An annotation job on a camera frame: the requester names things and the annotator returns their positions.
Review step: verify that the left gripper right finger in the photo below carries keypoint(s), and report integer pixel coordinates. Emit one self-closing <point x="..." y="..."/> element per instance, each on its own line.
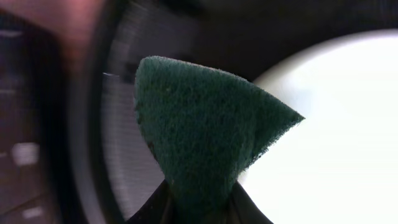
<point x="242" y="210"/>

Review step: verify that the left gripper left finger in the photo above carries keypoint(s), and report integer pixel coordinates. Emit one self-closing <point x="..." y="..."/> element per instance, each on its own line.
<point x="158" y="209"/>

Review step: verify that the green yellow sponge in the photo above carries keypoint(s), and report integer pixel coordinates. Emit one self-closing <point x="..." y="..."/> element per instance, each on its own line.
<point x="204" y="127"/>

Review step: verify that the mint plate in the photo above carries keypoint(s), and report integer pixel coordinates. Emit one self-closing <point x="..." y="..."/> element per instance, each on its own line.
<point x="339" y="165"/>

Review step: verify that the round black tray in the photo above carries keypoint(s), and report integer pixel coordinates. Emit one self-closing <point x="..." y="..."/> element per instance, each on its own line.
<point x="114" y="171"/>

